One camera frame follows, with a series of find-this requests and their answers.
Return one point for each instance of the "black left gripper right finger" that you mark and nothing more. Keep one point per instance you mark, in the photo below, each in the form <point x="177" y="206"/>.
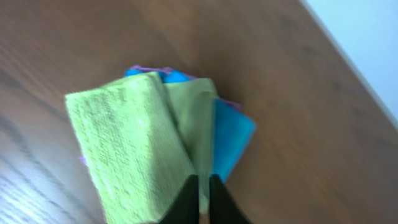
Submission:
<point x="223" y="209"/>

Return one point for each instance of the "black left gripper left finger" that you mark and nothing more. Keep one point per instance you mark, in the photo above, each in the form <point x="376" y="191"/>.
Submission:
<point x="185" y="208"/>

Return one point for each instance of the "green microfibre cloth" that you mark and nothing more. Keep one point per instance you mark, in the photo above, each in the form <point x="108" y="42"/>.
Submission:
<point x="141" y="139"/>

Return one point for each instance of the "folded blue microfibre cloth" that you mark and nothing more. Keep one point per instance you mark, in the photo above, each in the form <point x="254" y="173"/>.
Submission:
<point x="230" y="137"/>

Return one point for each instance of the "folded pink microfibre cloth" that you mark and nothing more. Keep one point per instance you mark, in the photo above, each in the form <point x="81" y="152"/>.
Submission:
<point x="161" y="70"/>

